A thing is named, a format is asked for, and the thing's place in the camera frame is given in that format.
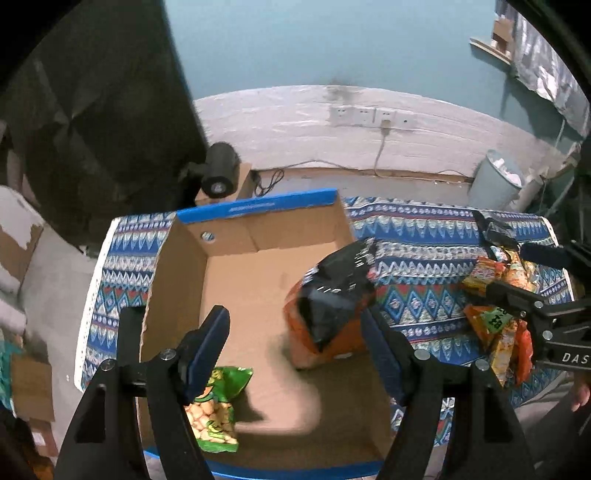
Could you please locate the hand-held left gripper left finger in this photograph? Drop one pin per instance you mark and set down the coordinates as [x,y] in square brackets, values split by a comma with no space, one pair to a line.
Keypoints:
[210,341]

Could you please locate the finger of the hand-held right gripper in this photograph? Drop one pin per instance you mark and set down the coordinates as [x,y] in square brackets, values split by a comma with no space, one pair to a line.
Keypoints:
[549,256]
[517,297]

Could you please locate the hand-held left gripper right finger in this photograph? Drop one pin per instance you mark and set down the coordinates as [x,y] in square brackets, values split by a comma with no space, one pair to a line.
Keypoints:
[383,353]

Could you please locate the orange packet with green label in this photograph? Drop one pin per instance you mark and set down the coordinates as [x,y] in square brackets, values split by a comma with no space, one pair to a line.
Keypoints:
[491,323]

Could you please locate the cardboard box with blue rim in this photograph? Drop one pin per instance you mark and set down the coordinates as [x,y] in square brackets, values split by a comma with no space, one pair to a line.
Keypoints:
[258,286]

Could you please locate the green snack bag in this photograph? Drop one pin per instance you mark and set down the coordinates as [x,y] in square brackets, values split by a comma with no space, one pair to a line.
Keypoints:
[219,415]

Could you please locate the orange and black snack bag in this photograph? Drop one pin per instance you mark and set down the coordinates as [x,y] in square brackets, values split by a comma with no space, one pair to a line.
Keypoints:
[332,295]

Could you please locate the person's right hand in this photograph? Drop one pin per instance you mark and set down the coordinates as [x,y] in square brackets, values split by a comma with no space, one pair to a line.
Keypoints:
[581,397]

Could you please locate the orange snack packet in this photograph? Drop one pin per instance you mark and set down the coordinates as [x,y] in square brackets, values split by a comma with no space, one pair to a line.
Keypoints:
[519,272]

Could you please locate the black snack packet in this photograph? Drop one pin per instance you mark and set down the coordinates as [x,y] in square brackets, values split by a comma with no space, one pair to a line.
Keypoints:
[496,230]

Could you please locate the grey trash bin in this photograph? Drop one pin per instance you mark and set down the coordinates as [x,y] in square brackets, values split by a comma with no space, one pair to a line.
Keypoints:
[491,189]

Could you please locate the blue patterned tablecloth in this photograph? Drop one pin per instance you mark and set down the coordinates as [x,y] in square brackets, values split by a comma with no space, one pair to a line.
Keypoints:
[415,258]

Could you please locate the black cylindrical device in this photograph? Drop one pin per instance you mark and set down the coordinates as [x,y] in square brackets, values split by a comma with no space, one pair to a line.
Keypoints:
[219,170]

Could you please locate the flat cardboard piece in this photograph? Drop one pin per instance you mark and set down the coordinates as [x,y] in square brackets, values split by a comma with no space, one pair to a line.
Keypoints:
[32,387]

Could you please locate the silver foil sheet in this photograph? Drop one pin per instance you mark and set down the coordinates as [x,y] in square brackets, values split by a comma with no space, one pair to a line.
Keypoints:
[549,69]

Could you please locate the dark cloth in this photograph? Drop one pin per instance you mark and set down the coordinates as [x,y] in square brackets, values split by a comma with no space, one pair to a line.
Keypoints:
[101,115]

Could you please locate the wooden wall shelf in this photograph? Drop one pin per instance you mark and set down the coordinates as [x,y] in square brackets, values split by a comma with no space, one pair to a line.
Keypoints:
[496,41]

